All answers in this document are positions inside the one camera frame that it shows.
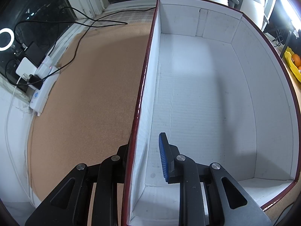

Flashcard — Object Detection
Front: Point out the orange fruit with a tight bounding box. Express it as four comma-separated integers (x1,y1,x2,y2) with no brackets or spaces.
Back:
291,54,301,68

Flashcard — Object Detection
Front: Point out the white ring light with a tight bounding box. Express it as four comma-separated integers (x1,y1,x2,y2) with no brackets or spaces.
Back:
0,28,14,52

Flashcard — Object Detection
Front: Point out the white power adapter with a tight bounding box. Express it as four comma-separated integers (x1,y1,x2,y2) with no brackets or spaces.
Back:
16,57,37,76

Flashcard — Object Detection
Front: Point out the black plug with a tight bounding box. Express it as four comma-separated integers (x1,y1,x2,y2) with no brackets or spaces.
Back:
28,75,43,90

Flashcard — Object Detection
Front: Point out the yellow fruit tray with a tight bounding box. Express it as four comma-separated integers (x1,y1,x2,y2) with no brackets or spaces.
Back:
284,47,301,82

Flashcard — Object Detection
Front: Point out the white power strip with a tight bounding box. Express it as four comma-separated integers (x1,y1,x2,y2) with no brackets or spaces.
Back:
30,56,60,116

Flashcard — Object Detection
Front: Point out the dark red white cardboard box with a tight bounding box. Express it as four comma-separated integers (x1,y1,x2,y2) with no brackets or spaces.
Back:
121,0,300,225

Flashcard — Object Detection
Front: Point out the black power adapter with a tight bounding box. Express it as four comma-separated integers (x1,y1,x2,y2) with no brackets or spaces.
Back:
24,42,46,68

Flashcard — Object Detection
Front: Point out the white penguin plush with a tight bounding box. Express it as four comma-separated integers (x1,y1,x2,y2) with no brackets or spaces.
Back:
239,0,265,29

